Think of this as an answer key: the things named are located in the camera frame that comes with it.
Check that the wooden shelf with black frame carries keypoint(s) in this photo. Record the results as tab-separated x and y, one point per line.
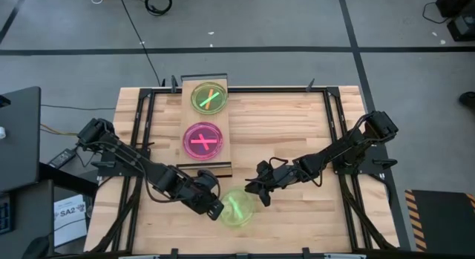
189	118

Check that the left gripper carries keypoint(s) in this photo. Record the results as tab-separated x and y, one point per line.
200	201

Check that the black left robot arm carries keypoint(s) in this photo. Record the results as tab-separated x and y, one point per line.
163	175

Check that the black table frame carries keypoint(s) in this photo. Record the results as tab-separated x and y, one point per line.
328	114

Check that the white printed paper sheet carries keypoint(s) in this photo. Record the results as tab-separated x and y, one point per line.
70	225

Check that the blue panel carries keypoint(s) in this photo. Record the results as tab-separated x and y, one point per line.
5	214

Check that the black table edge clamp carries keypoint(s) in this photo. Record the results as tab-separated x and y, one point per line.
174	254
306	253
173	84
310	86

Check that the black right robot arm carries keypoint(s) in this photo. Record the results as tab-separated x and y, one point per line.
345	147

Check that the black power adapter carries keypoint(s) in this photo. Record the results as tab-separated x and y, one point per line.
61	159

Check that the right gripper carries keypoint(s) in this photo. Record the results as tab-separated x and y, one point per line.
285	175

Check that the black rounded floor object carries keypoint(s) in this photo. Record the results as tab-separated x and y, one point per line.
35	249

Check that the black floor equipment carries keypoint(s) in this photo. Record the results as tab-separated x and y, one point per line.
460	25

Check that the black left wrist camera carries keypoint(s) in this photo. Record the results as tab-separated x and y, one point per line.
208	179

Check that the transparent green plastic plate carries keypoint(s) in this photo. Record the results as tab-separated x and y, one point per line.
239	210
219	103

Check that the black hazard striped mat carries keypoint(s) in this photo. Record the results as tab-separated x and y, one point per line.
441	222

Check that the small white object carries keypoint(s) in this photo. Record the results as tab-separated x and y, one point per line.
2	133

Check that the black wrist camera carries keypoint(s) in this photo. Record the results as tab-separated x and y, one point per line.
264	168
208	179

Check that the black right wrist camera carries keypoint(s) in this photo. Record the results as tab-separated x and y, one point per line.
264	168

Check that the transparent pink plastic plate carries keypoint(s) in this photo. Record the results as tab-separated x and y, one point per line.
193	133
213	151

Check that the person's foot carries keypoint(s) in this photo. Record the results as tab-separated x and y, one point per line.
468	100

